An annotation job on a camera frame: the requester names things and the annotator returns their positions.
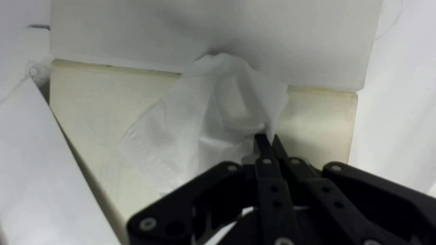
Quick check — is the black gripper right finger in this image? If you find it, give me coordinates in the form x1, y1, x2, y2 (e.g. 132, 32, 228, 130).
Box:
271, 133, 436, 245

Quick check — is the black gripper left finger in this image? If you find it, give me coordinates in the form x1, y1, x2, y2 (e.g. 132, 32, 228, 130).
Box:
125, 132, 300, 245

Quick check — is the white tissue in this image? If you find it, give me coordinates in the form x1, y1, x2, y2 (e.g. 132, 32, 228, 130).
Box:
119, 51, 290, 183

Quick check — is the white flat box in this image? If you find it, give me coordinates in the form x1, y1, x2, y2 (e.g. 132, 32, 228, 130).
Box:
0, 0, 384, 245

